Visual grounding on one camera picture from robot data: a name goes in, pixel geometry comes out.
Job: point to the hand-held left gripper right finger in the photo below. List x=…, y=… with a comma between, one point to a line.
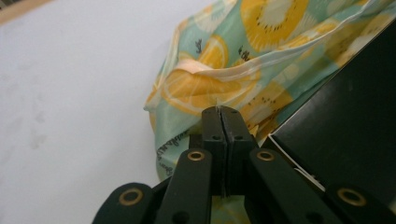
x=238, y=137

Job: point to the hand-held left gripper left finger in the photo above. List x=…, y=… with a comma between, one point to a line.
x=214, y=133

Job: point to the green fruit print bag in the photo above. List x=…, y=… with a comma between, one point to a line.
x=264, y=62

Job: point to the black box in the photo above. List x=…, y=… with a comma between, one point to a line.
x=348, y=124

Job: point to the wooden table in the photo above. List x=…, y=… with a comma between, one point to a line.
x=12, y=12

